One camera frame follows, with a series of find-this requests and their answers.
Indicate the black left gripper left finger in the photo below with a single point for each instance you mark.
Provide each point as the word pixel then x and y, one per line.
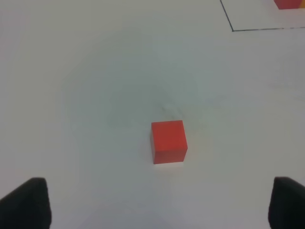
pixel 27 206

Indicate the red template cube block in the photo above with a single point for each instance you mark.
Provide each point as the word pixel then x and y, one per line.
pixel 288 4

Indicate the orange template cube block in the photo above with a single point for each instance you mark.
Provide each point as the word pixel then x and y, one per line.
pixel 302 5

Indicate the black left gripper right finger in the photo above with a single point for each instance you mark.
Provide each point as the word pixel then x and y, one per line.
pixel 287 204

